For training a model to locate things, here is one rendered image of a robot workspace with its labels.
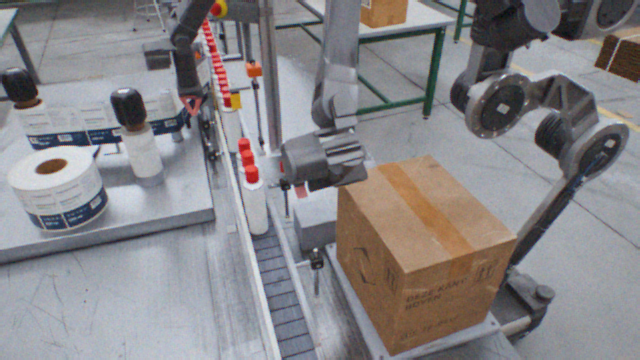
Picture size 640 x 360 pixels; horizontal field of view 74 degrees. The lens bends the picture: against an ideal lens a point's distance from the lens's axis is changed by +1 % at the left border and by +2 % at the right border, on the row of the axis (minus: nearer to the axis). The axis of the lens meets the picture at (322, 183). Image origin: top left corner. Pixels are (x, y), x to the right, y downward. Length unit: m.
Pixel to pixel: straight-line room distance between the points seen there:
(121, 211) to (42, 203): 0.19
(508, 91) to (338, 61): 0.67
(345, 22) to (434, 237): 0.41
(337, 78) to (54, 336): 0.86
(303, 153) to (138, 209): 0.78
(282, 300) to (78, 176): 0.63
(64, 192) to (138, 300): 0.34
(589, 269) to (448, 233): 1.81
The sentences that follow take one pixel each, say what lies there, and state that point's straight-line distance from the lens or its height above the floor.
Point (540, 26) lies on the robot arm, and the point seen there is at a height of 1.45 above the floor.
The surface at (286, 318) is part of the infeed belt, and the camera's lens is 0.98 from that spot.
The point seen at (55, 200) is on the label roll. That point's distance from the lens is 1.28.
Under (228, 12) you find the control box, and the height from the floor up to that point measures 1.31.
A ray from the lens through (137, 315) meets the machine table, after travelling 1.13.
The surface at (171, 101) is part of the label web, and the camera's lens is 1.52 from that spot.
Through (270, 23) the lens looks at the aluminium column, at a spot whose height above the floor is 1.29.
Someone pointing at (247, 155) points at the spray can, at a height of 1.08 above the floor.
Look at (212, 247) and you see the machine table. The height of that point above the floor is 0.83.
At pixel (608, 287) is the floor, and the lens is 2.56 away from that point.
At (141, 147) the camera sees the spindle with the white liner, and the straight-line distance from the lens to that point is 1.33.
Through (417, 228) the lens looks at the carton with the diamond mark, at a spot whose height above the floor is 1.12.
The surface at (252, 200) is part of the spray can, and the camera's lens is 1.07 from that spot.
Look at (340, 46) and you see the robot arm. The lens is 0.70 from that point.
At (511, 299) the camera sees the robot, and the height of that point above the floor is 0.24.
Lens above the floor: 1.69
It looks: 38 degrees down
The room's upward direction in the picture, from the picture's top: straight up
